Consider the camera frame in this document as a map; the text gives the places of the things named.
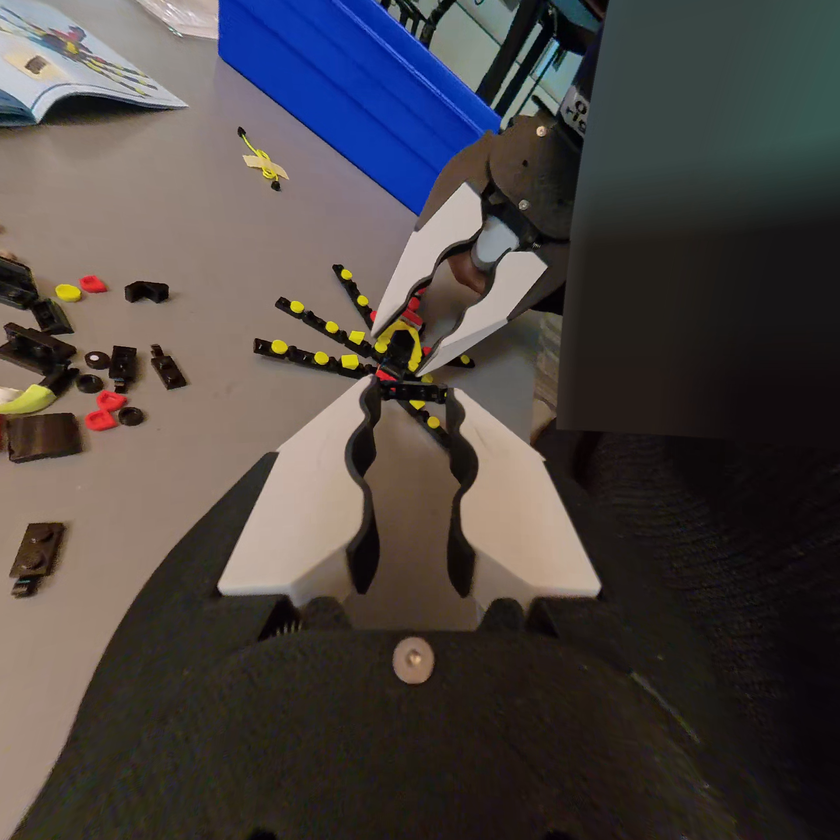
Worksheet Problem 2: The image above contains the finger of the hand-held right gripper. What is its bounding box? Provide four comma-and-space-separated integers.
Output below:
369, 130, 494, 337
415, 244, 570, 378

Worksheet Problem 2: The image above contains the yellow elastic cord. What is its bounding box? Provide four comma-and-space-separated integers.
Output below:
237, 126, 283, 193

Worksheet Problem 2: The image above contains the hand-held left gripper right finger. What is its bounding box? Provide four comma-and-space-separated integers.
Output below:
446, 387, 603, 609

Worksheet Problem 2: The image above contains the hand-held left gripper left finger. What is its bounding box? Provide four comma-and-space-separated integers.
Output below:
217, 377, 383, 609

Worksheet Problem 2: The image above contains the pile of loose lego pieces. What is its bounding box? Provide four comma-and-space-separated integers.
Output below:
0, 256, 189, 464

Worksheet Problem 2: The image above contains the blue plastic bin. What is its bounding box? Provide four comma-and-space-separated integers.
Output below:
218, 0, 503, 216

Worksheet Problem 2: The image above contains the black metal table frame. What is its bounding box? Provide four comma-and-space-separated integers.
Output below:
476, 0, 603, 120

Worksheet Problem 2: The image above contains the black two-stud lego plate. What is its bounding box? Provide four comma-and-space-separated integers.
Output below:
9, 521, 67, 599

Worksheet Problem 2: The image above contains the person's right hand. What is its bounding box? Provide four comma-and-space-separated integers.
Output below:
448, 251, 492, 294

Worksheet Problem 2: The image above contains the lego spider model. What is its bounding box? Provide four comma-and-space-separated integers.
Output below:
254, 264, 476, 450

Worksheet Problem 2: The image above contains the lego instruction booklet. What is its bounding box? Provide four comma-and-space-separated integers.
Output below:
0, 0, 189, 127

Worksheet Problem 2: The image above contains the small black lego plate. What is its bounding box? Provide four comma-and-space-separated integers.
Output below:
377, 383, 451, 403

